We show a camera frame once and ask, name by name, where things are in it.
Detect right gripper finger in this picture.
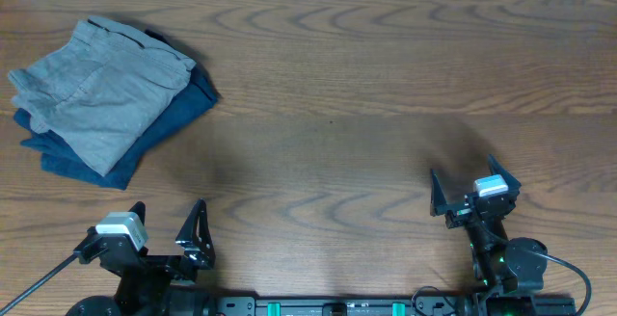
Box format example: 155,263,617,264
488,154,522,193
430,169,448,217

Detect grey shorts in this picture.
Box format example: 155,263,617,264
8,15,196,176

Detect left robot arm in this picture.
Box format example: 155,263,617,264
68,198,216,316

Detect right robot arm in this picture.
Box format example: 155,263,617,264
430,155,577,315

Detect folded dark blue garment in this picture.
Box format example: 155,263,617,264
14,31,217,190

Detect small black looped cable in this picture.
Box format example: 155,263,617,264
411,285,457,316

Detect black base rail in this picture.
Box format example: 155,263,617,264
209,289,577,316

